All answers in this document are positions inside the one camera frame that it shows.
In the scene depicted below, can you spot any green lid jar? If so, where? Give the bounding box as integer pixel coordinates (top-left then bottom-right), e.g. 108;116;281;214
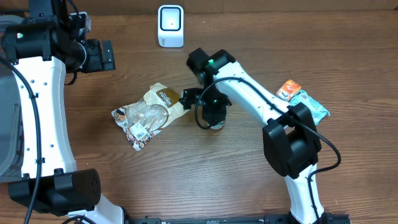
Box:
210;120;225;130

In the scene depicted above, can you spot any beige brown snack bag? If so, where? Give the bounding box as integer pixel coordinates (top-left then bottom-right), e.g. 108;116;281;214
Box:
111;83;188;151

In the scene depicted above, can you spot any orange small packet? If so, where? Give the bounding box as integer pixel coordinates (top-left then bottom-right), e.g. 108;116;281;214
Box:
276;80;302;101

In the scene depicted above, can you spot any mint green wipes pack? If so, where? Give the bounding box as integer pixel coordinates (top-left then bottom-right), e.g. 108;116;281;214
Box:
289;90;330;126

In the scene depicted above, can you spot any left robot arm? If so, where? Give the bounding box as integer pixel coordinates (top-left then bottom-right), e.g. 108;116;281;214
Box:
1;0;129;223

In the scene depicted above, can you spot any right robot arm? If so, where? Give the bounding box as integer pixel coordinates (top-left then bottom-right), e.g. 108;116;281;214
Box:
180;48;325;223

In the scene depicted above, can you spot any white barcode scanner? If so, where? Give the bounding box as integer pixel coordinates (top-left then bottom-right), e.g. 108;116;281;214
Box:
157;4;184;48

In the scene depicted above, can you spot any grey plastic mesh basket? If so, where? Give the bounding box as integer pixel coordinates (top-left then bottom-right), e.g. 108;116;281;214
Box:
0;14;29;184

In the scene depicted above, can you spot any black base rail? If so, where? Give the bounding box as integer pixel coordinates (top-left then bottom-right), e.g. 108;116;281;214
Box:
124;213;351;224

